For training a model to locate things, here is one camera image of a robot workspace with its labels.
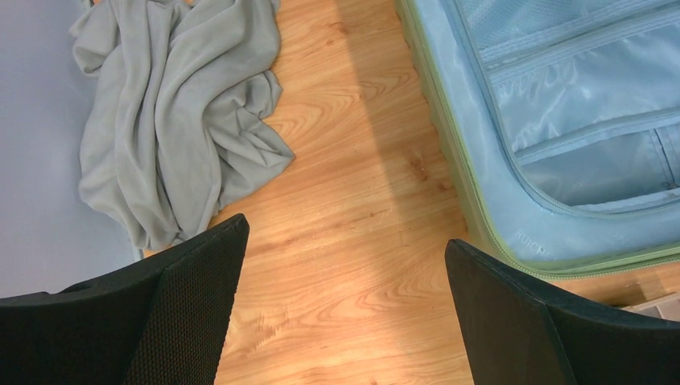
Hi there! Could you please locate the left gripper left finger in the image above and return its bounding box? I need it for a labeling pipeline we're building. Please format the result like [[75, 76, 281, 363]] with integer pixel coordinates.
[[1, 214, 249, 384]]

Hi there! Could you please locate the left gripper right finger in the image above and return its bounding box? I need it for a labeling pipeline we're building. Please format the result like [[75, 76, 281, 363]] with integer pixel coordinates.
[[445, 240, 679, 384]]

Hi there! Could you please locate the eyeshadow palette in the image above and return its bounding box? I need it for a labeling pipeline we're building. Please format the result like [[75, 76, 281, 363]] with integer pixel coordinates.
[[624, 293, 679, 322]]

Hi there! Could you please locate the green suitcase blue lining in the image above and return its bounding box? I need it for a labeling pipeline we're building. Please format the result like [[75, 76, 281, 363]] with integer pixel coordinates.
[[395, 1, 679, 278]]

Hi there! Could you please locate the crumpled grey-green cloth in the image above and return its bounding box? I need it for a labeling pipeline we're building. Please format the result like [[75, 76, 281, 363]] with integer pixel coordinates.
[[71, 1, 294, 250]]

